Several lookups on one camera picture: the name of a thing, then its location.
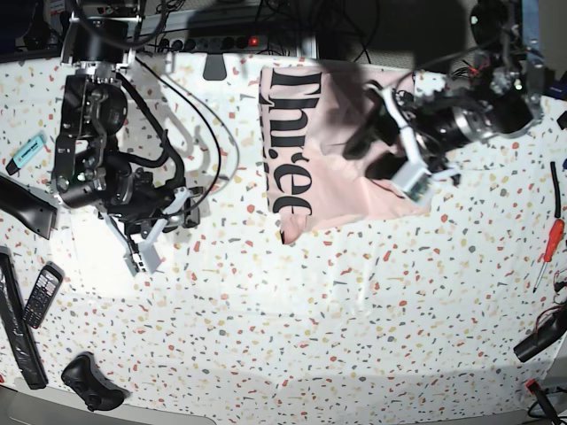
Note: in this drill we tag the black table clamp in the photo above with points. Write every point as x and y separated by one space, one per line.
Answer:
215 69

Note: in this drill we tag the red and black plug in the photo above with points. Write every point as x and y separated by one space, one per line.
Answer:
549 412

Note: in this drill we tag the light blue highlighter marker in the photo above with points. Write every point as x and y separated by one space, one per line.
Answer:
25 153

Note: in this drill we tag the black cylinder with red wires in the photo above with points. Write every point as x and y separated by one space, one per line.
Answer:
539 340

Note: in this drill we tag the black game controller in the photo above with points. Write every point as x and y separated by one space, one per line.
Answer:
84 378

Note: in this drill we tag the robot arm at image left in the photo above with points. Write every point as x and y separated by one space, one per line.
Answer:
89 167

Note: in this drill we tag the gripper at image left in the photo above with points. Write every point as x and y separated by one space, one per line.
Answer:
132 198

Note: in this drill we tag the long black bar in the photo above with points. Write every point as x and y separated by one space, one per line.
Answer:
19 336

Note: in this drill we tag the pink T-shirt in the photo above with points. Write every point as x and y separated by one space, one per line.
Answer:
307 115

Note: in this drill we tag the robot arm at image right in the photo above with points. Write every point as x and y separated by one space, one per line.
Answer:
501 98

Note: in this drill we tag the black rubber tube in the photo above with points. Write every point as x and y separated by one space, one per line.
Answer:
557 192

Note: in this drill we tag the black power strip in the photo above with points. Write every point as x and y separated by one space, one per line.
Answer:
214 44

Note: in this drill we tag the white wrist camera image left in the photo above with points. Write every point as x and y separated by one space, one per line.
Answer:
139 237

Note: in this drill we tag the red handled screwdriver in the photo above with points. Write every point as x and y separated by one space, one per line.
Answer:
554 238

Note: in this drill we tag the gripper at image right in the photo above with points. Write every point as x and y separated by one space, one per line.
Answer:
431 118

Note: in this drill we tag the black cordless phone handset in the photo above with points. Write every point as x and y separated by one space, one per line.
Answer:
44 292

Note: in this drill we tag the terrazzo pattern table cover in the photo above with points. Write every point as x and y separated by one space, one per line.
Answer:
375 322

